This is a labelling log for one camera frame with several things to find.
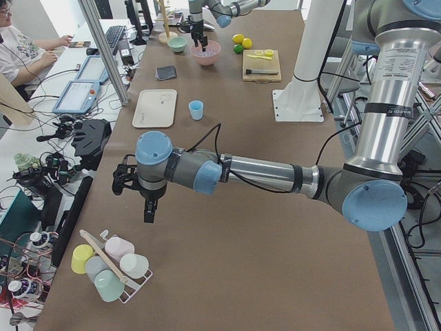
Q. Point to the aluminium frame post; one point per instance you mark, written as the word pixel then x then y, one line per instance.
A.
pixel 91 16

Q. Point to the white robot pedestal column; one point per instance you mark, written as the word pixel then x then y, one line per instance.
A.
pixel 299 101

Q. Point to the grey folded cloth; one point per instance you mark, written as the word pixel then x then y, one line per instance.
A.
pixel 165 73

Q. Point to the green lime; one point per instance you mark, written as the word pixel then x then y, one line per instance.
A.
pixel 238 49

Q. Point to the yellow plastic knife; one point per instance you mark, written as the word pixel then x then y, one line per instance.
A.
pixel 253 56

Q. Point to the black monitor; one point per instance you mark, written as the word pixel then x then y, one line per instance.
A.
pixel 138 13

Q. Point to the bamboo cutting board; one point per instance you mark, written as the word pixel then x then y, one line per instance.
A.
pixel 261 64

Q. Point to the yellow plastic cup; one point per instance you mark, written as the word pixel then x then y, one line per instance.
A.
pixel 80 256

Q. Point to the light blue plastic cup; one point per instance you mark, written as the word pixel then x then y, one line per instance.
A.
pixel 196 109

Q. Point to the blue teach pendant near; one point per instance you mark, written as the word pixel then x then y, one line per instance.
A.
pixel 77 97

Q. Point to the white plastic cup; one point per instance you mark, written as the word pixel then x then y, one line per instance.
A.
pixel 134 265

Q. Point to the seated person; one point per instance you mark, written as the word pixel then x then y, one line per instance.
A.
pixel 25 62

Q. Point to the blue teach pendant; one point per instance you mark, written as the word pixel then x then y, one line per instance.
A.
pixel 77 97
pixel 93 68

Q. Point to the cream rabbit serving tray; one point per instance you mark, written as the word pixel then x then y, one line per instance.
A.
pixel 155 108

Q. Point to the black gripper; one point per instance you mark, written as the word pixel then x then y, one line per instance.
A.
pixel 151 194
pixel 196 28

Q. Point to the mint green bowl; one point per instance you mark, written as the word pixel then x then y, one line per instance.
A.
pixel 177 44

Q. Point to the yellow lemon near lime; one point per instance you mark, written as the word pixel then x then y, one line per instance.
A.
pixel 238 38

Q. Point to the pink bowl of ice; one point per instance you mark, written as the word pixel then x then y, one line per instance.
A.
pixel 206 57

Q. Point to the blue teach pendant far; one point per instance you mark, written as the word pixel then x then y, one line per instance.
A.
pixel 93 68

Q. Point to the white wire cup rack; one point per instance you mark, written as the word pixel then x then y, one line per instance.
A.
pixel 132 286

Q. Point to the yellow lemon front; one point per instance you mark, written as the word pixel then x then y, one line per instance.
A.
pixel 247 43

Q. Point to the grey plastic cup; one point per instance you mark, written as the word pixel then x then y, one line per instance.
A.
pixel 95 265

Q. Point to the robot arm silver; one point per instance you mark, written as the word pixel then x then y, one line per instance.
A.
pixel 268 141
pixel 222 13

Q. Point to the mint plastic cup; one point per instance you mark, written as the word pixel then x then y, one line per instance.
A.
pixel 108 285

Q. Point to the black keyboard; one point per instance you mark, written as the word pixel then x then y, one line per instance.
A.
pixel 113 35

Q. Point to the pink plastic cup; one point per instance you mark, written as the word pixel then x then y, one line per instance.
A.
pixel 117 247

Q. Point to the wooden cup tree stand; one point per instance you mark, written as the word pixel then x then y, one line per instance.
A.
pixel 165 36

